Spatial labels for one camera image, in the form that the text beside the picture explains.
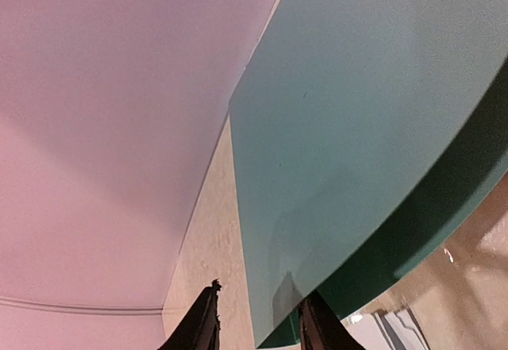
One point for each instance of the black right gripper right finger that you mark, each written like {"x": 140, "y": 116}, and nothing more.
{"x": 320, "y": 328}

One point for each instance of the green file folder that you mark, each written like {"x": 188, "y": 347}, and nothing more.
{"x": 365, "y": 132}

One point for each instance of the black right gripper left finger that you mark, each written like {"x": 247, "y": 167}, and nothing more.
{"x": 200, "y": 327}

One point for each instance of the white paper stack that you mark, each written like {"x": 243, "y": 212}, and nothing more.
{"x": 388, "y": 330}

